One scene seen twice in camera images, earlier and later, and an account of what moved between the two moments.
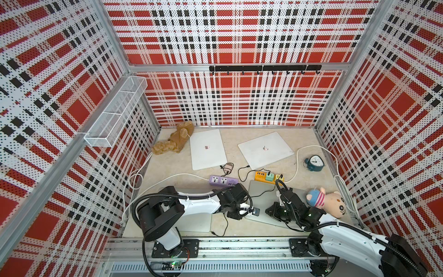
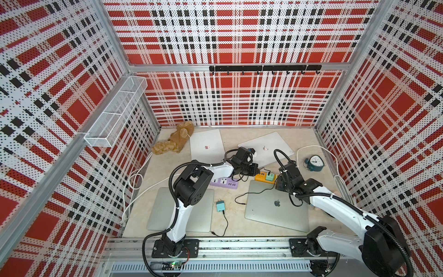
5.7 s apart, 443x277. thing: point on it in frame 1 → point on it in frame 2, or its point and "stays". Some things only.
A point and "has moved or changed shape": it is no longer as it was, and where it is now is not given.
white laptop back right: (265, 150) stays
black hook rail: (243, 68) stays
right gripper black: (273, 209) → (279, 183)
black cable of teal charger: (224, 232) stays
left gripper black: (234, 215) → (254, 166)
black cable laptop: (265, 192) has moved or changed shape
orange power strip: (261, 176) stays
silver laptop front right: (264, 194) stays
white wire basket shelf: (104, 130) stays
